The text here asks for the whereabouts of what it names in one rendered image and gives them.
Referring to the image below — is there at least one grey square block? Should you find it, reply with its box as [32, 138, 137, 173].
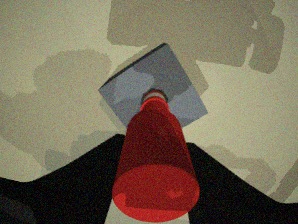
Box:
[98, 41, 209, 129]

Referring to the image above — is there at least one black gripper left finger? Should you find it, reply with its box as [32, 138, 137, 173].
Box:
[0, 133, 125, 224]

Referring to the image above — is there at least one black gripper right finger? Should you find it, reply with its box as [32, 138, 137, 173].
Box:
[186, 143, 298, 224]

